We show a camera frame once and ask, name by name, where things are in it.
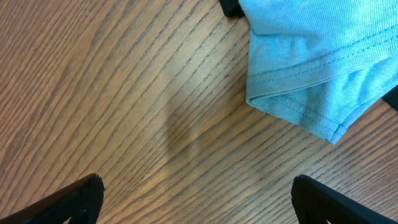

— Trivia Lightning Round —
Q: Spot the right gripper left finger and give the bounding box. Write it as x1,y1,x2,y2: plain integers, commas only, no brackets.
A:
1,174,105,224

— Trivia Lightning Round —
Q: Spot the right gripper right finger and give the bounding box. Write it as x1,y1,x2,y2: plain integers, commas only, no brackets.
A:
291,175,397,224

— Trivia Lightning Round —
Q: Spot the light blue shirt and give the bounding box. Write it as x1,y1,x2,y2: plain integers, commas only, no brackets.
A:
239,0,397,143

